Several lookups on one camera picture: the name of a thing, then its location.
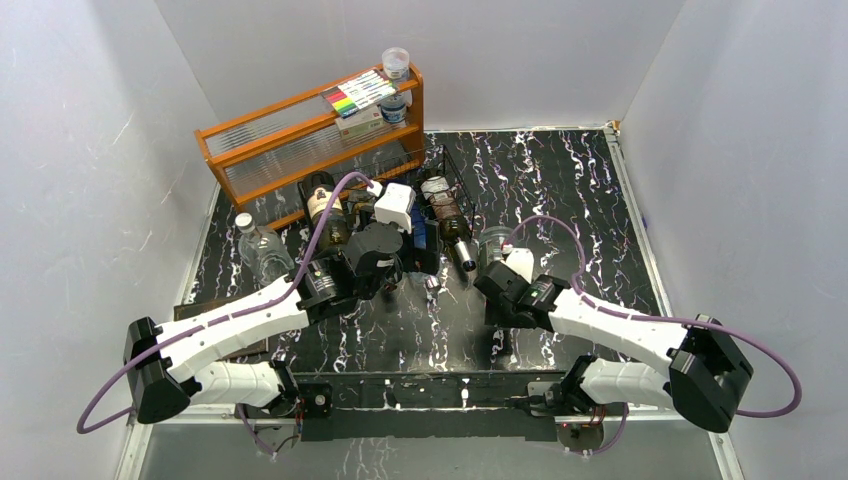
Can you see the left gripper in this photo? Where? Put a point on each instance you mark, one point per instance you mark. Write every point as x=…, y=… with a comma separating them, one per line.
x=422, y=261

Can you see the olive green wine bottle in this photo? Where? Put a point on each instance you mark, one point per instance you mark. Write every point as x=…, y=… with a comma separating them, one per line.
x=453, y=226

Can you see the blue glass bottle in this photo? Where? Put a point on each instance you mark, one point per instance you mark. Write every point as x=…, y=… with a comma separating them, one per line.
x=425, y=250

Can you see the clear bottle white cap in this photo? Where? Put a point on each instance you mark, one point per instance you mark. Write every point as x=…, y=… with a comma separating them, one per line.
x=490, y=245

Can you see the clear whisky bottle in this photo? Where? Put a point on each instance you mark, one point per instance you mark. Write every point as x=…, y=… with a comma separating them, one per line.
x=361, y=205

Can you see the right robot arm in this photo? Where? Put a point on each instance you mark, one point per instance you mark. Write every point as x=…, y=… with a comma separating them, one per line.
x=695, y=369

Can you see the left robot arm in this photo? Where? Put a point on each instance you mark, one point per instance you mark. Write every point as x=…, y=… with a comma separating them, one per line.
x=174, y=365

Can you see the small clear bottle left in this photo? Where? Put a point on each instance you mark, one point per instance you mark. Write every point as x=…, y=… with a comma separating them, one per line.
x=262, y=250

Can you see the white cardboard box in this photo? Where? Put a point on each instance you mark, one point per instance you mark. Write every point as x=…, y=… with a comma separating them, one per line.
x=360, y=123

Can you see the blue label jar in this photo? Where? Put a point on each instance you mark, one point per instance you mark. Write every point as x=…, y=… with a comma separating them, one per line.
x=393, y=109

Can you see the marker pen set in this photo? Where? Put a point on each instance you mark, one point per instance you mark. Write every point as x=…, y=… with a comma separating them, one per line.
x=359, y=93

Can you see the orange wooden shelf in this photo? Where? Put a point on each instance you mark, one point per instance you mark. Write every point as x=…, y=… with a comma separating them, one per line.
x=258, y=158

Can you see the clear plastic jar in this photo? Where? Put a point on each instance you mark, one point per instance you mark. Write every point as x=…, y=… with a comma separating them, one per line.
x=395, y=63

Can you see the dark book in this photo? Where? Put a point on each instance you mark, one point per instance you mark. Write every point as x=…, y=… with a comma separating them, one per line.
x=187, y=311

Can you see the black wire wine rack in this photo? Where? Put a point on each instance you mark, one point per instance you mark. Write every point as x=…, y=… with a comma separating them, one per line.
x=316, y=188

